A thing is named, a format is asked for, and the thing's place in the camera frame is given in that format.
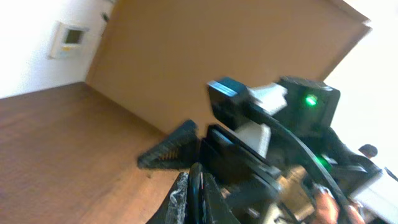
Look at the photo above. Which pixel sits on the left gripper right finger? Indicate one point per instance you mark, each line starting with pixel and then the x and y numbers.
pixel 216 211

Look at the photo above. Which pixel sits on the brown wooden board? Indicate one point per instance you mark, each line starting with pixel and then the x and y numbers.
pixel 156 57

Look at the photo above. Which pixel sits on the wall thermostat panel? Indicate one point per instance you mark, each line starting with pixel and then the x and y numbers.
pixel 68 41

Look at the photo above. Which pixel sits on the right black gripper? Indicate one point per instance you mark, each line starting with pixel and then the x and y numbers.
pixel 251 180

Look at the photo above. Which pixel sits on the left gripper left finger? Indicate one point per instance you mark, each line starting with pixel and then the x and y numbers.
pixel 173 208

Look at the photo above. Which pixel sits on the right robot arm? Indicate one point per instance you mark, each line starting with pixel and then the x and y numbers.
pixel 300 135

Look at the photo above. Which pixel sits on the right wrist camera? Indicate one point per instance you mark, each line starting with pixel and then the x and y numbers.
pixel 232 103

